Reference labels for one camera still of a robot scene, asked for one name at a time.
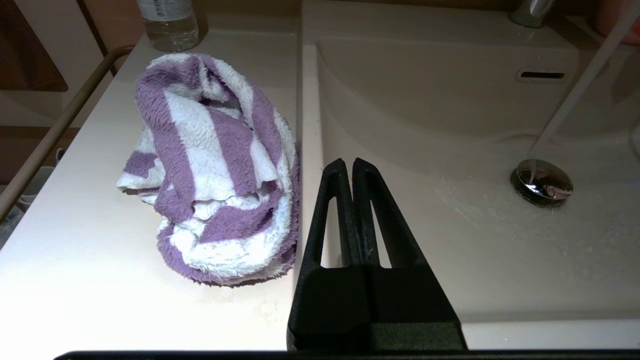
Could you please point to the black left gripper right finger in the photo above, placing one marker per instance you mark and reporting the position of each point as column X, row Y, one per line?
column 415, row 305

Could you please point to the purple white striped towel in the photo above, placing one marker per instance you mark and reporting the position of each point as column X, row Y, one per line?
column 215, row 165

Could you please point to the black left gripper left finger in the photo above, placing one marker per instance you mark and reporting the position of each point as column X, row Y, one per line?
column 330, row 305

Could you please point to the chrome sink faucet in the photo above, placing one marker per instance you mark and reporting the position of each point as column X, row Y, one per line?
column 530, row 12

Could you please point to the beige counter side rail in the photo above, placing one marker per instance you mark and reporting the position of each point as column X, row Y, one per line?
column 50, row 140

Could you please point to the clear plastic bottle without cap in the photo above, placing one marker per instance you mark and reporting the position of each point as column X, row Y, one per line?
column 167, row 25

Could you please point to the white sink basin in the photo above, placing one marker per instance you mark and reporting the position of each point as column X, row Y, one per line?
column 450, row 125

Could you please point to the chrome drain stopper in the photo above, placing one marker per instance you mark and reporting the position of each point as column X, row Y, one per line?
column 542, row 184

